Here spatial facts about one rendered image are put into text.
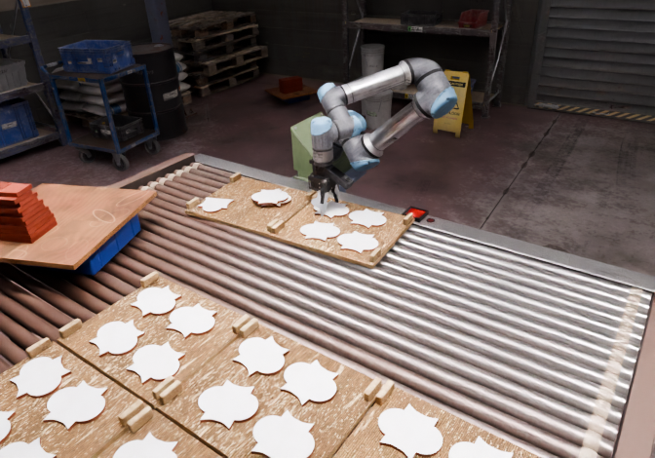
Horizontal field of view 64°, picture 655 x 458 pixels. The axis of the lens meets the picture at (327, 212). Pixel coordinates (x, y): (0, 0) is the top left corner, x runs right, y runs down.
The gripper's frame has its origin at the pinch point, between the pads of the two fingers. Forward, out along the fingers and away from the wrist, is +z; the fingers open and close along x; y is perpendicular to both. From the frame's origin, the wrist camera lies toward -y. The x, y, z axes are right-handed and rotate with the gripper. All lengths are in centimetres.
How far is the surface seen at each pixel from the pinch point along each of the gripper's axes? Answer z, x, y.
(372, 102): 63, -318, 143
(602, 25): 4, -455, -43
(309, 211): 0.5, 4.8, 6.9
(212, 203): -1.1, 17.4, 44.4
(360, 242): 0.3, 16.3, -21.2
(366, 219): 0.2, 1.5, -16.2
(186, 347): 1, 82, -4
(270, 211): 0.3, 11.7, 20.4
